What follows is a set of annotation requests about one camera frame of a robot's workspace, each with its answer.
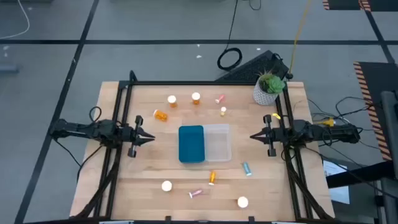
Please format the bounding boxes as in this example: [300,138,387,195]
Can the blue plastic bin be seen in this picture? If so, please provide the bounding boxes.
[178,124,206,164]

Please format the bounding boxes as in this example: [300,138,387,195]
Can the potted succulent in patterned pot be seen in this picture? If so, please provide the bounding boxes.
[252,70,287,106]

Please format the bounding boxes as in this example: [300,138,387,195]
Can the white floor cable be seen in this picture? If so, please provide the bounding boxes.
[0,0,30,40]

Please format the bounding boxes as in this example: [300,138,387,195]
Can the yellow cable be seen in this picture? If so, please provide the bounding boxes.
[288,0,313,75]

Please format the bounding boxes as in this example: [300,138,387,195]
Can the black metal beam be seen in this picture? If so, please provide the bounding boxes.
[325,161,396,189]

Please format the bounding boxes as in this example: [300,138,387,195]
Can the white paper sheet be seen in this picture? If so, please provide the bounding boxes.
[322,160,351,205]

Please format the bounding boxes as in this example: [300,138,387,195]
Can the black cable bundle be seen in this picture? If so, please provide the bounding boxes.
[306,95,398,202]

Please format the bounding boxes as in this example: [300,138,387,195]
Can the yellow cable connector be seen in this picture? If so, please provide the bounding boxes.
[317,117,336,128]

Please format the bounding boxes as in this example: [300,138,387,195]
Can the black hazard-striped floor mat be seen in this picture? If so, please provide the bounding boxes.
[353,61,398,162]
[322,0,398,12]

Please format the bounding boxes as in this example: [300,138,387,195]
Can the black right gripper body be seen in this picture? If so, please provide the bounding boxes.
[262,114,290,157]

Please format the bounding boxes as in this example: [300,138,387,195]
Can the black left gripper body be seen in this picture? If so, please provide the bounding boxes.
[119,114,144,158]

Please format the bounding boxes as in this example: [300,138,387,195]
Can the black coiled cable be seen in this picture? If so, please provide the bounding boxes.
[216,0,243,72]

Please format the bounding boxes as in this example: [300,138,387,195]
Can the black aluminium table frame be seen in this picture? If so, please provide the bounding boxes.
[73,70,335,222]

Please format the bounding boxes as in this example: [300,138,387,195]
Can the clear plastic bin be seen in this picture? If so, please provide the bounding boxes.
[203,123,233,162]

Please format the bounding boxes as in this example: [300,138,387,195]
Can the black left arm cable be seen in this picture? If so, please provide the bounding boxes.
[52,106,104,184]

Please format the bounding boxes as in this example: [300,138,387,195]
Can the grey metal post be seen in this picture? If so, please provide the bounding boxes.
[381,90,398,224]

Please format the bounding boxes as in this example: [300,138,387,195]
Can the black perforated computer case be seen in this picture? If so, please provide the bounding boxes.
[214,49,290,83]

